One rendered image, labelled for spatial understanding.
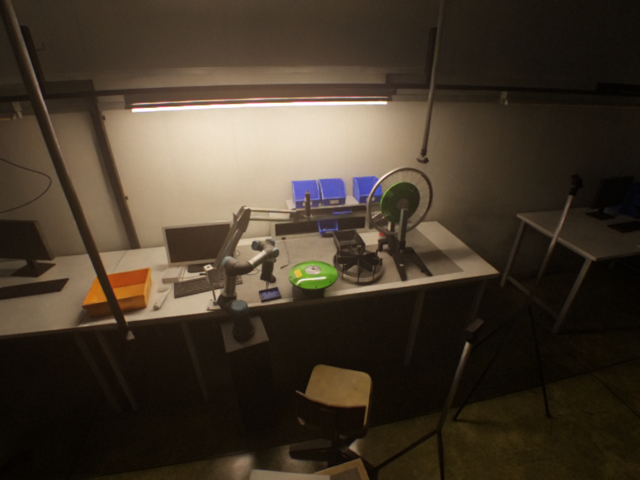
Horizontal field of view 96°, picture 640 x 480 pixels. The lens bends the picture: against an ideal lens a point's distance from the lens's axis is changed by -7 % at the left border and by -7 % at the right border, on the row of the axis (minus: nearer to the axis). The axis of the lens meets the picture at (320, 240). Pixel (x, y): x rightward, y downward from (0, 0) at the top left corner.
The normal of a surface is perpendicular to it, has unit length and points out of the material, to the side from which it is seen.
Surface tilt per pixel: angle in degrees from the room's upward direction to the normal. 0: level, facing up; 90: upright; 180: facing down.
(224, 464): 0
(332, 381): 0
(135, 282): 86
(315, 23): 90
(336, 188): 90
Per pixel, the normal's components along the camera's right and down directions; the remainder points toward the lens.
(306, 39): 0.20, 0.47
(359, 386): 0.00, -0.88
